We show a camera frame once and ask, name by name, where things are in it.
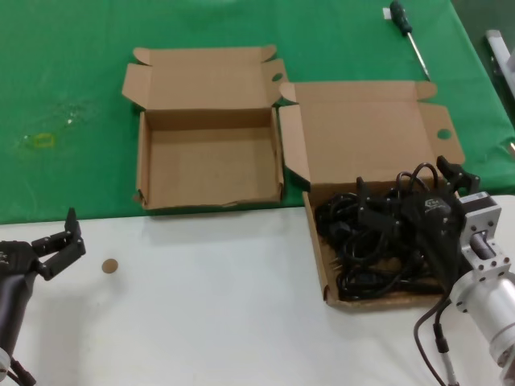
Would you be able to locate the grey aluminium profile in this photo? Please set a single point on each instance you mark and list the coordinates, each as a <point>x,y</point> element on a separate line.
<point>497,46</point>

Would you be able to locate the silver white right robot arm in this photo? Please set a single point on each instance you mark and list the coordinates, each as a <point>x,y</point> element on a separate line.
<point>483,305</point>

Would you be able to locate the open brown cardboard box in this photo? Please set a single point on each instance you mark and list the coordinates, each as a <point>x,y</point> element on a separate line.
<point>362,132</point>
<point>209,161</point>

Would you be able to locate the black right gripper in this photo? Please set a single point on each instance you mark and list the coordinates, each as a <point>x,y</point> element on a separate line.
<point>436,229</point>

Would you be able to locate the small white paper tag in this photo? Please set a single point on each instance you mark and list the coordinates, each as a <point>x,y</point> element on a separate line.
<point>386,14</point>

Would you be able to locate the small white yellow object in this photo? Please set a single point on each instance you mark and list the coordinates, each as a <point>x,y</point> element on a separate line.
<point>512,146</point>

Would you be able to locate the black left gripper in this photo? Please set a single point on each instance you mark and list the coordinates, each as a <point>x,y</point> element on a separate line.
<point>16,281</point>

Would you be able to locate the clear wrinkled tape patch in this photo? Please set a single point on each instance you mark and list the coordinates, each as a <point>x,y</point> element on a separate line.
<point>76,114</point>

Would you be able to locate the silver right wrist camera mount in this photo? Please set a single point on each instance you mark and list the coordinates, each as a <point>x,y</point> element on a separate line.
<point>483,217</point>

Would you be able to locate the green table cloth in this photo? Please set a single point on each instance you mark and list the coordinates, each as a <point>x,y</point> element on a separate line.
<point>80,60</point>

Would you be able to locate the round brown cardboard disc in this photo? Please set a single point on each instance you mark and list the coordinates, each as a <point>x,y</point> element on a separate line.
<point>109,265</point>

